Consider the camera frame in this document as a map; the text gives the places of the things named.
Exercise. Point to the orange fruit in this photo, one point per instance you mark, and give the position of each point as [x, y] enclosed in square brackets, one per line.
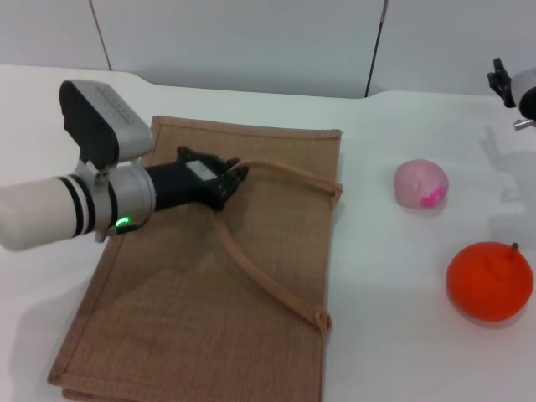
[486, 285]

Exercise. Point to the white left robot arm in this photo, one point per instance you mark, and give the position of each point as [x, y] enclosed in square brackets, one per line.
[42, 209]

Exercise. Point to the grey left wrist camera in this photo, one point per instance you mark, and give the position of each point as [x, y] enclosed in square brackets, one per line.
[104, 121]

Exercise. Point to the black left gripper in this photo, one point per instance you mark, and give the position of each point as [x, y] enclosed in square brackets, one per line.
[184, 184]

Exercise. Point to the brown jute handbag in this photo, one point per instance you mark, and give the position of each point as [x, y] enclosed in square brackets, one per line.
[167, 293]

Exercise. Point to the pink peach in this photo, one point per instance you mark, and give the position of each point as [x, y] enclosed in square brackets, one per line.
[419, 184]

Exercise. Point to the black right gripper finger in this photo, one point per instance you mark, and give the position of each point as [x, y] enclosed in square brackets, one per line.
[504, 86]

